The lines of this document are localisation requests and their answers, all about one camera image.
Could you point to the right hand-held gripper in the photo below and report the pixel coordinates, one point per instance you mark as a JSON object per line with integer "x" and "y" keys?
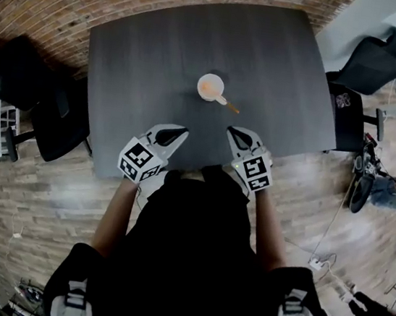
{"x": 254, "y": 170}

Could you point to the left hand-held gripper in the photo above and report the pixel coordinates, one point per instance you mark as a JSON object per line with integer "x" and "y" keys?
{"x": 141, "y": 160}

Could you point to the wooden spoon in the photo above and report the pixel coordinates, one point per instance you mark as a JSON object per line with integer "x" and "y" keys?
{"x": 234, "y": 110}

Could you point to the white cup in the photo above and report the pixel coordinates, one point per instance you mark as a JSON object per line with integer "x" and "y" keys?
{"x": 203, "y": 81}

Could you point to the person's right forearm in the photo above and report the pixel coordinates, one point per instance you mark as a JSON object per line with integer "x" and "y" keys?
{"x": 269, "y": 233}

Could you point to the person's left forearm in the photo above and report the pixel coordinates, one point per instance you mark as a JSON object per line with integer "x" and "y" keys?
{"x": 117, "y": 215}

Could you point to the black mesh office chair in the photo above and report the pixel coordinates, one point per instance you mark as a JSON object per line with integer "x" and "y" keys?
{"x": 350, "y": 116}
{"x": 37, "y": 102}

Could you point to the black wheeled equipment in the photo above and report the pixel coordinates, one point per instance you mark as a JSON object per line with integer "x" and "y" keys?
{"x": 362, "y": 184}

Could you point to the person's black clothing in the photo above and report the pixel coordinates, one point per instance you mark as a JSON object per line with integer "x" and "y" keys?
{"x": 190, "y": 262}

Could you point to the white power strip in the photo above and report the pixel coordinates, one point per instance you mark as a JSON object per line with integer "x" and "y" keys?
{"x": 316, "y": 263}

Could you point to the white plug adapter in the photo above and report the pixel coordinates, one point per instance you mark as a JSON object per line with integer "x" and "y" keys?
{"x": 17, "y": 236}

